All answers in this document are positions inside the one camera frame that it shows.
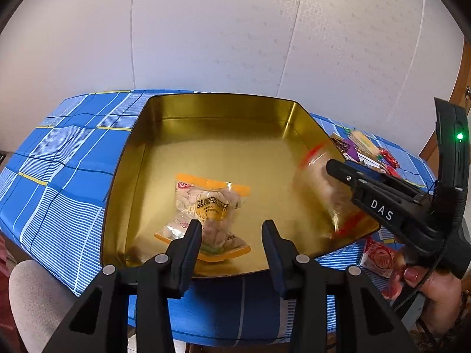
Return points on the person's right hand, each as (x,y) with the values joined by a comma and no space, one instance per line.
(438,290)

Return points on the blue plaid tablecloth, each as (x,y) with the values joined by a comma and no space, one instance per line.
(73,161)

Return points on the grey chair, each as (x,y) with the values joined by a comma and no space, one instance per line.
(33,301)

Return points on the yellow green cracker packet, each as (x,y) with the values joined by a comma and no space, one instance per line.
(364,143)

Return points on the clear red-edged snack packet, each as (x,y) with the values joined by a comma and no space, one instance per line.
(320,184)

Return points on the clear orange-edged snack packet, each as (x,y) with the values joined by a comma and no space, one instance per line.
(206,206)

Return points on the gold tin box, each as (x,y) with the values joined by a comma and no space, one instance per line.
(220,147)

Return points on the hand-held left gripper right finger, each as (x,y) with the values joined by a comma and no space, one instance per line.
(270,246)

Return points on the wooden door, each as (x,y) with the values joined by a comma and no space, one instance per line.
(456,88)

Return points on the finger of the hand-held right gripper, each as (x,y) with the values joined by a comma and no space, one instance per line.
(353,172)

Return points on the dark brown snack packet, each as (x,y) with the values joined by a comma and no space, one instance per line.
(336,141)

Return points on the red white snack packet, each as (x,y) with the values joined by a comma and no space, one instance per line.
(379,259)

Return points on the purple snack packet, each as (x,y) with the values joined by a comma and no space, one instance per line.
(351,152)

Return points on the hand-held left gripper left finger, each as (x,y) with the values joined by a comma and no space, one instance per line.
(195,244)

